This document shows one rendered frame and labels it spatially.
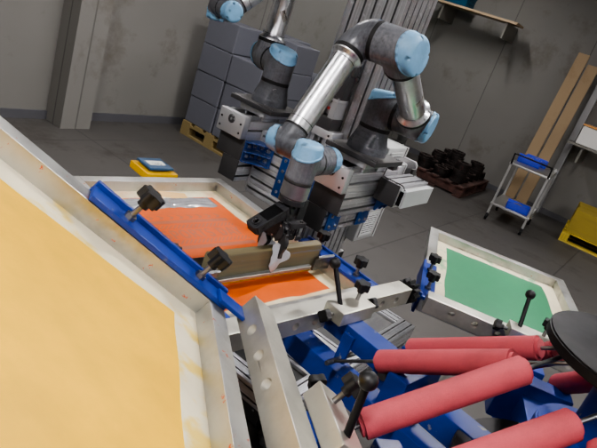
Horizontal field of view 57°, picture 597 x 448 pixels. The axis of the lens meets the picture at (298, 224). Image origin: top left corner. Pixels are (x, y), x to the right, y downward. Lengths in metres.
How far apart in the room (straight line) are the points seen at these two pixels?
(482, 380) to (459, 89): 8.74
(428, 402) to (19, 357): 0.62
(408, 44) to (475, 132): 7.90
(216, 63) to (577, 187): 5.63
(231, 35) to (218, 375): 5.20
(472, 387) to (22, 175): 0.76
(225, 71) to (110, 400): 5.34
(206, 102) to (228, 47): 0.62
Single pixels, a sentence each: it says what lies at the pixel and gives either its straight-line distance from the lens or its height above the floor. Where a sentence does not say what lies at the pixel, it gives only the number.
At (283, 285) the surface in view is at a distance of 1.56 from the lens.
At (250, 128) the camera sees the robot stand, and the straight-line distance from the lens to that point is 2.21.
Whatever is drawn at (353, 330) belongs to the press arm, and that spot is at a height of 1.04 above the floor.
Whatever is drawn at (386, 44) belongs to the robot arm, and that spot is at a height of 1.64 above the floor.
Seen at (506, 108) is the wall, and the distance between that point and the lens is 9.35.
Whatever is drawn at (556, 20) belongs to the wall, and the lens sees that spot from 9.36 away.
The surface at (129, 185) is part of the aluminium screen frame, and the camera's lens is 1.86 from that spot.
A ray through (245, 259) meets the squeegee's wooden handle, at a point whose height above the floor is 1.04.
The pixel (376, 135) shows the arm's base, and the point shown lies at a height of 1.33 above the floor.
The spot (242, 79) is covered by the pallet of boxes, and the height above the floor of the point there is 0.82.
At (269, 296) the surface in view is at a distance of 1.48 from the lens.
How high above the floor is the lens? 1.66
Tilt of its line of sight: 21 degrees down
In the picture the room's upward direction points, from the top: 20 degrees clockwise
